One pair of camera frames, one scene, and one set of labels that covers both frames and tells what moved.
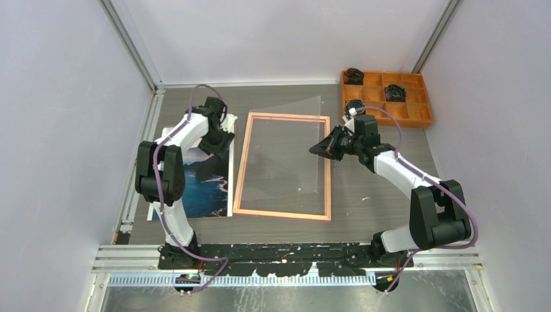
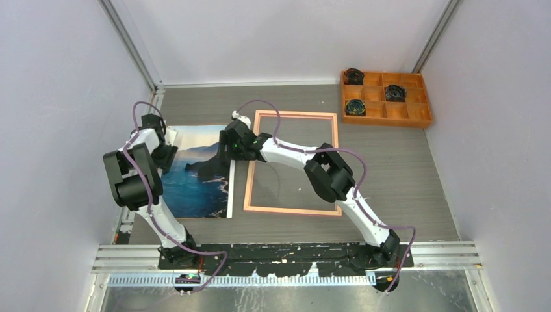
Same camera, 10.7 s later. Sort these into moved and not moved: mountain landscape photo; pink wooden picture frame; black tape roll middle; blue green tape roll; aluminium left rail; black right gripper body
Moved: black right gripper body; pink wooden picture frame
Not moved: blue green tape roll; mountain landscape photo; aluminium left rail; black tape roll middle
